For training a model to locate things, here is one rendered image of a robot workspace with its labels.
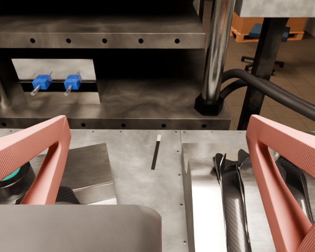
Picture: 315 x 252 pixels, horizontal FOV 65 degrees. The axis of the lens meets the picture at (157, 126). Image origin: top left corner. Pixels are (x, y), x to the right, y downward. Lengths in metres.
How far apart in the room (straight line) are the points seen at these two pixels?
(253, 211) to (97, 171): 0.29
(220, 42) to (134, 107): 0.37
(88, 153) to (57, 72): 0.44
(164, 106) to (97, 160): 0.45
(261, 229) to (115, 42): 0.66
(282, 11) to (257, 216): 0.67
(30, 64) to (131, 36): 0.36
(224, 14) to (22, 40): 0.62
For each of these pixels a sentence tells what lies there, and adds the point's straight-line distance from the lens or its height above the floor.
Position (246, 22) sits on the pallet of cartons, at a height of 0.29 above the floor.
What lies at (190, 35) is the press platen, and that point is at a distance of 0.83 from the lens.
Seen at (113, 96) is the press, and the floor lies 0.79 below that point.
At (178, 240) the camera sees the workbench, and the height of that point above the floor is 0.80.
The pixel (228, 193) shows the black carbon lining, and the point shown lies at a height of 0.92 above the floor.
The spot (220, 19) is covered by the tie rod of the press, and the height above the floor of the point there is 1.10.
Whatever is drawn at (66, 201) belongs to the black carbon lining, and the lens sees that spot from 0.53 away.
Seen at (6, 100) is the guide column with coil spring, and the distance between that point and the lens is 1.05.
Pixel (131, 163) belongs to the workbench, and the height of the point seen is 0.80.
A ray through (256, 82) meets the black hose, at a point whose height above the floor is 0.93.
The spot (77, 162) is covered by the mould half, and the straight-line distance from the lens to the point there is 0.54.
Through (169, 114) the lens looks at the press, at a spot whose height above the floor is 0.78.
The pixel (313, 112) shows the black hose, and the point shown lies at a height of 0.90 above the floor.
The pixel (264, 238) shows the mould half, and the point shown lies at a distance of 0.47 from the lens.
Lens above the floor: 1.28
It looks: 37 degrees down
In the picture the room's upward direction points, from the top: straight up
